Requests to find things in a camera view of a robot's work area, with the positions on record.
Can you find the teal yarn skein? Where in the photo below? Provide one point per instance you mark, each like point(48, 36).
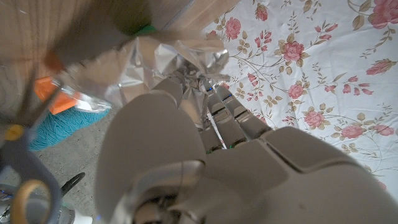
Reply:
point(68, 124)

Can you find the orange block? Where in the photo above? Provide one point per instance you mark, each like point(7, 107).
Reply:
point(62, 101)

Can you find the green ball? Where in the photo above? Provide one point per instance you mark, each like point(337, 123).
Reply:
point(146, 30)

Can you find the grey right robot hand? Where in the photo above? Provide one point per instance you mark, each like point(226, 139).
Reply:
point(37, 208)

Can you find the floral print curtain backdrop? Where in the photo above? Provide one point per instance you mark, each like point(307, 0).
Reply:
point(311, 62)

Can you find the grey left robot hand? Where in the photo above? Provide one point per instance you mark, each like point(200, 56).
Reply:
point(233, 180)

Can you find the aluminum foil sheet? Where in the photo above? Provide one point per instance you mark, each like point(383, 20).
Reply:
point(149, 62)

